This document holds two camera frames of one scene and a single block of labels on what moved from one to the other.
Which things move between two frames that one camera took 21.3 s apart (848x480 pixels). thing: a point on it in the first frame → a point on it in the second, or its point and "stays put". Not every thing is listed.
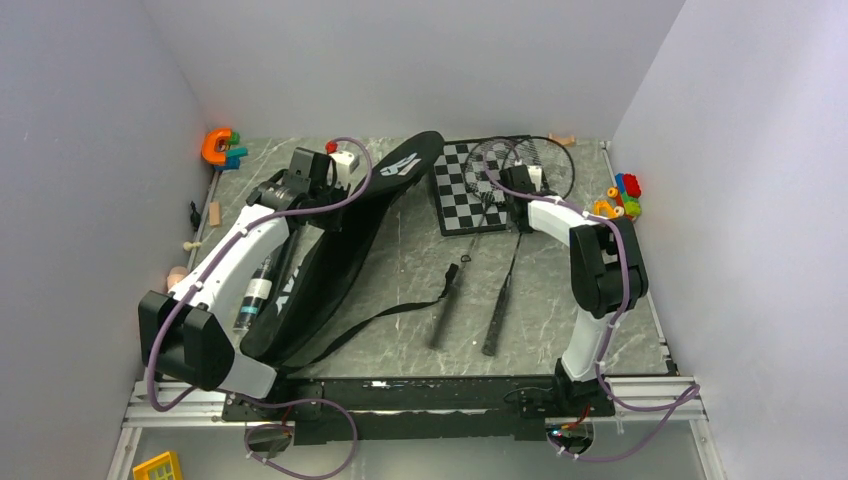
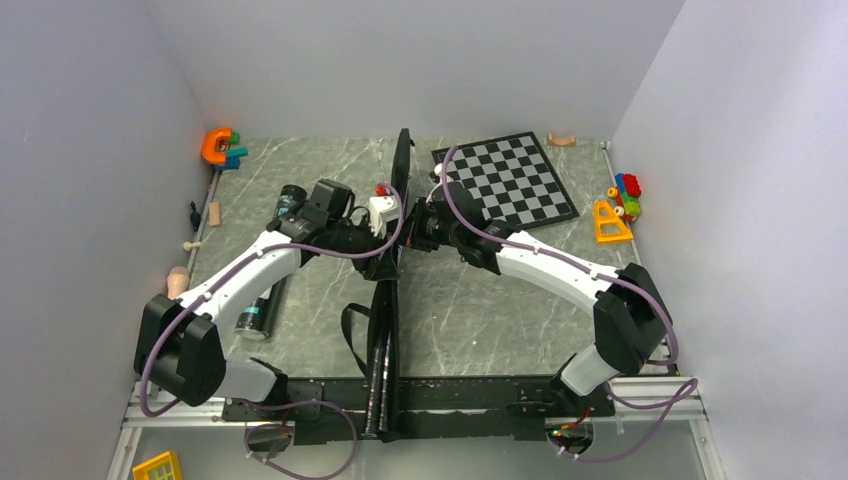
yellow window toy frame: [165, 466] stays put
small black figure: [195, 216] stays put
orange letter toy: [209, 152] stays put
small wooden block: [214, 214] stays put
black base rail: [434, 407] stays put
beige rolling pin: [175, 275] stays put
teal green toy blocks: [234, 154] stays put
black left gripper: [332, 223] → [379, 267]
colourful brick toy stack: [628, 196] stays put
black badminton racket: [488, 171] → [385, 383]
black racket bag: [313, 275] → [374, 336]
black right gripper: [520, 229] → [414, 222]
